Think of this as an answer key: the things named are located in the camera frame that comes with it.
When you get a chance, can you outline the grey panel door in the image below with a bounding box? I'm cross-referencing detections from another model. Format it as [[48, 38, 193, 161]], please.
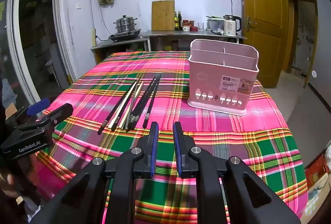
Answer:
[[305, 0, 331, 109]]

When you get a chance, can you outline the pink plaid tablecloth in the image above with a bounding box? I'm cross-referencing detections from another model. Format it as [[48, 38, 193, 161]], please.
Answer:
[[35, 51, 309, 224]]

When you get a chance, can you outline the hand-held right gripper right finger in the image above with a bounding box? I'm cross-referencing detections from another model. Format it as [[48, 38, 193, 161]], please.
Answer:
[[173, 121, 302, 224]]

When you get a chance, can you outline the white electric kettle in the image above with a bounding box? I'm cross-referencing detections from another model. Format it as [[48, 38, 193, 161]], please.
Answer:
[[223, 14, 242, 37]]

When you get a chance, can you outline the white door frame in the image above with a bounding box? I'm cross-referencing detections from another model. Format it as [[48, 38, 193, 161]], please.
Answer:
[[6, 0, 78, 107]]

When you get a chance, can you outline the person's left hand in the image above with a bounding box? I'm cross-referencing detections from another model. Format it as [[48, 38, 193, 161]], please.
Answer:
[[0, 159, 37, 201]]

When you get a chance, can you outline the yellow wooden door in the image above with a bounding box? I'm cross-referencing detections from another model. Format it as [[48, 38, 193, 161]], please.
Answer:
[[238, 0, 289, 82]]

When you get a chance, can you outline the steel steamer pot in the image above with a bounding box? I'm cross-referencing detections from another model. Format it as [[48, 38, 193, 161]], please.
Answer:
[[113, 15, 138, 33]]

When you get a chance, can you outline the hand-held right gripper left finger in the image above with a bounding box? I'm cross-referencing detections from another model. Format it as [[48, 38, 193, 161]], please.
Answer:
[[26, 122, 159, 224]]

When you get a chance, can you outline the red cardboard box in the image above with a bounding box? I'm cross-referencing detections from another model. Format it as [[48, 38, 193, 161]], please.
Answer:
[[304, 154, 331, 189]]

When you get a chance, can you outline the pile of chopsticks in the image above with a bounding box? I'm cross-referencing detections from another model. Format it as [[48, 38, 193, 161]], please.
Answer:
[[97, 74, 162, 136]]

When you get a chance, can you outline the pink plastic utensil basket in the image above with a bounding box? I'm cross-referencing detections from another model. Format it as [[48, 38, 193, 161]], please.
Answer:
[[187, 38, 259, 116]]

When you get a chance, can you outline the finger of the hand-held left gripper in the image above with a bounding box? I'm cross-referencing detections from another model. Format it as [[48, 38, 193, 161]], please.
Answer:
[[38, 104, 74, 127], [26, 98, 51, 116]]

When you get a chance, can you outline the metal door handle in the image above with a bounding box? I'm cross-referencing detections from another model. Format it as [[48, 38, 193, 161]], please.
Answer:
[[245, 16, 257, 32]]

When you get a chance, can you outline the low metal counter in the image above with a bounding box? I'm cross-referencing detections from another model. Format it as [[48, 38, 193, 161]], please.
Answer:
[[90, 36, 148, 64]]

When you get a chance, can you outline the black induction cooker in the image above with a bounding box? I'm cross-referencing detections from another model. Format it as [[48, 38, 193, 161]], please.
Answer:
[[108, 29, 142, 41]]

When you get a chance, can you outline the wooden cutting board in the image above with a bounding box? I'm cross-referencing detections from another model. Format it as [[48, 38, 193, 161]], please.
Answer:
[[151, 0, 176, 31]]

